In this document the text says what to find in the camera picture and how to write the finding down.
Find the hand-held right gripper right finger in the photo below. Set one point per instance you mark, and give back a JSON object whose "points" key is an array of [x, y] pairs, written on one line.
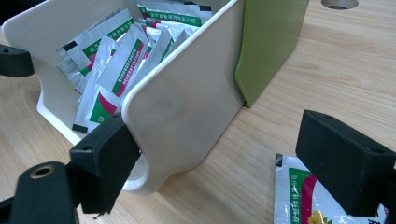
{"points": [[342, 161]]}

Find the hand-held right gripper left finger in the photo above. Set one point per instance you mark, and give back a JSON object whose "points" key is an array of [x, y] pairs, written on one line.
{"points": [[102, 161]]}

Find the single silver medicine sachet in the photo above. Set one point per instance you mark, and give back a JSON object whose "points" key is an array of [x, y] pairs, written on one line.
{"points": [[285, 199]]}

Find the white plastic storage bin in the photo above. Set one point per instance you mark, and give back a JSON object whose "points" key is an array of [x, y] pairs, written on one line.
{"points": [[183, 109]]}

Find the pile of silver sachets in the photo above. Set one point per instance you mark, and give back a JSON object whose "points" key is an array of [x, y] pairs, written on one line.
{"points": [[124, 62]]}

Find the green plastic box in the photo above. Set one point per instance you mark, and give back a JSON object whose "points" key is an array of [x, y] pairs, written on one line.
{"points": [[267, 46]]}

